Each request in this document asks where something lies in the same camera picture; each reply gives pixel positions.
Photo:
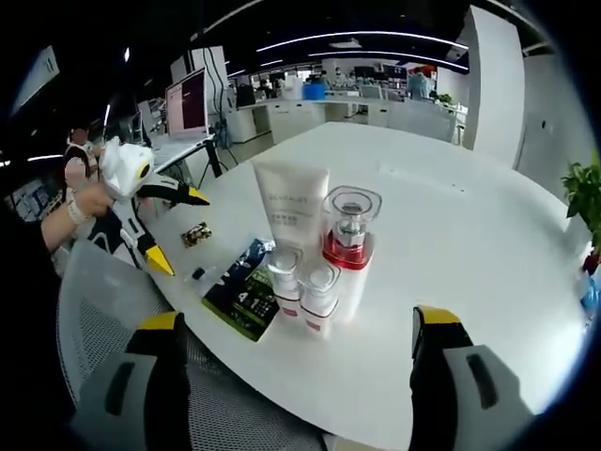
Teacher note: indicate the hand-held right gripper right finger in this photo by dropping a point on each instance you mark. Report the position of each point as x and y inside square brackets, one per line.
[451, 404]

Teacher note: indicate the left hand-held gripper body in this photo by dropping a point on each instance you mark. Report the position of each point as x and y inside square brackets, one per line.
[124, 169]

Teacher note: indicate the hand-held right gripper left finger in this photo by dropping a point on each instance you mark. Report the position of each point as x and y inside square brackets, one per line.
[141, 404]

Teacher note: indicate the brown foil packet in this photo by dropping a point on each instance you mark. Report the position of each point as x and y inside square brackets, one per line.
[197, 234]

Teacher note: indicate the small blue white sachet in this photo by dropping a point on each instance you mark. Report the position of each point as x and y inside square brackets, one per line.
[199, 273]

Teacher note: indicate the white skincare tube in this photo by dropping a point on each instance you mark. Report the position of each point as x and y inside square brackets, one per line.
[291, 202]

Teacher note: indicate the green black skincare sachet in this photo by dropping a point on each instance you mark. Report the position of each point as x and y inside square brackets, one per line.
[244, 300]

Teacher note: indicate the large red-collared skincare bottle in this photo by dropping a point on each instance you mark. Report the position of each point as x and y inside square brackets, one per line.
[349, 286]

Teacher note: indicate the small clear-capped skincare bottle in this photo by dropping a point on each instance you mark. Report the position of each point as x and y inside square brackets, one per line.
[319, 310]

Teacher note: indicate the blue storage bin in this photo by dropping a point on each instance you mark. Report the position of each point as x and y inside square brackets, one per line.
[314, 91]

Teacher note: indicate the person's left hand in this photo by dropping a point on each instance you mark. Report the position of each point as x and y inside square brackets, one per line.
[96, 202]

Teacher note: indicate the white tripod stand tray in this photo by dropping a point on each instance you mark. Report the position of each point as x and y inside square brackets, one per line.
[180, 150]

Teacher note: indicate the white wrist watch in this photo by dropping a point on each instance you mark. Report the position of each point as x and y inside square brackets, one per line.
[77, 211]

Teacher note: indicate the grey mesh office chair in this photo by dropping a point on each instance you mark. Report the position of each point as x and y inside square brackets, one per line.
[103, 319]

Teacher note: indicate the large display screen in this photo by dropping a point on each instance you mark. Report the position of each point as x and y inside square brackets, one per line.
[188, 103]

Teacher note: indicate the white ceiling air conditioner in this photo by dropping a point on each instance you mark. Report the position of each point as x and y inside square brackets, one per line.
[37, 77]

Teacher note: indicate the white counter cabinets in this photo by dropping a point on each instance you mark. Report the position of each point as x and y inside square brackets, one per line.
[291, 117]

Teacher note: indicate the pile of small clutter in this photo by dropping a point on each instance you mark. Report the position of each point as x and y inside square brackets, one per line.
[592, 291]

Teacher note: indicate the potted green plant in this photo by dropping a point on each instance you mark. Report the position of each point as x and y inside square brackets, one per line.
[584, 192]

